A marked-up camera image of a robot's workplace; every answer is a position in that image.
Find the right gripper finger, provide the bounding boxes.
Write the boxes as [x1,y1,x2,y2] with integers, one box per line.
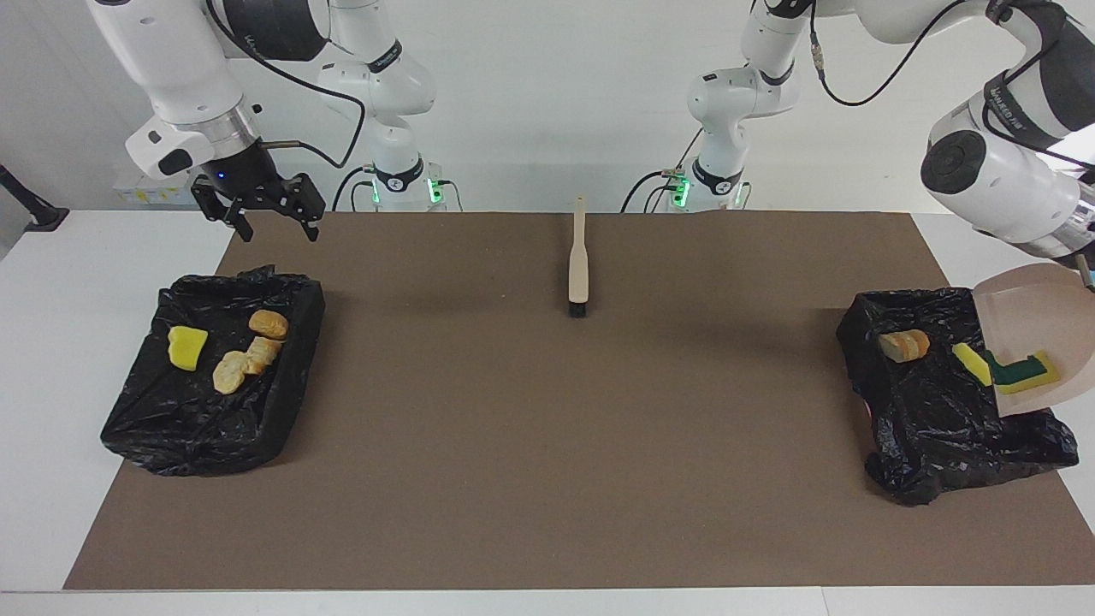
[275,172,327,243]
[190,175,256,243]

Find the brown oval bread roll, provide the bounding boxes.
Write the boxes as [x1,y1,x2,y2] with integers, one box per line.
[247,308,291,341]

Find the yellow sponge chunk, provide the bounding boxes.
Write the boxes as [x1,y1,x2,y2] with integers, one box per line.
[167,325,210,373]

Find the striped toy croissant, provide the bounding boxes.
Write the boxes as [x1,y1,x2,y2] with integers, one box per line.
[211,349,251,396]

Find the beige hand brush black bristles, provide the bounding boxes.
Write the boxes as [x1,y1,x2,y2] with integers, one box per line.
[568,195,591,318]

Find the pale stone-like bread chunk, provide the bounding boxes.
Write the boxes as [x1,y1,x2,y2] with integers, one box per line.
[879,329,932,364]

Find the small yellow sponge piece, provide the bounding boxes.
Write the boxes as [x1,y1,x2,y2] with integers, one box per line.
[951,342,994,388]

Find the yellow and green sponge piece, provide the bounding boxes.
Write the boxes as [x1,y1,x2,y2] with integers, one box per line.
[982,348,1062,396]

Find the beige plastic dustpan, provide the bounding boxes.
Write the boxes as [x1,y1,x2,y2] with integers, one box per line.
[971,255,1095,418]

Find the bin lined with black bag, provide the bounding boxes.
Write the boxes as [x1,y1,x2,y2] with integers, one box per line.
[836,287,1080,507]
[100,265,327,477]

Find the white electrical outlet box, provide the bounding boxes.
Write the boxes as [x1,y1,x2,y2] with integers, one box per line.
[112,175,205,206]

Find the brown table mat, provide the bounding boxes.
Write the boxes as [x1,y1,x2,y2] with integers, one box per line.
[64,211,1095,591]

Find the right base black power cable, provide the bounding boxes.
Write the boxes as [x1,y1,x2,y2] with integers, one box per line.
[332,165,377,212]

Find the base black power cable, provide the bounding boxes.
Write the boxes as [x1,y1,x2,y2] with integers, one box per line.
[620,128,711,214]
[332,165,377,212]

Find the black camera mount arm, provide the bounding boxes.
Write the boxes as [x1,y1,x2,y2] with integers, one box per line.
[0,164,70,233]

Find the left base black power cable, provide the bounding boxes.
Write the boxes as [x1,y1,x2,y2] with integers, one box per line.
[620,128,711,214]

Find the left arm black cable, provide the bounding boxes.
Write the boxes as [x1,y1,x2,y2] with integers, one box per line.
[808,0,1095,172]

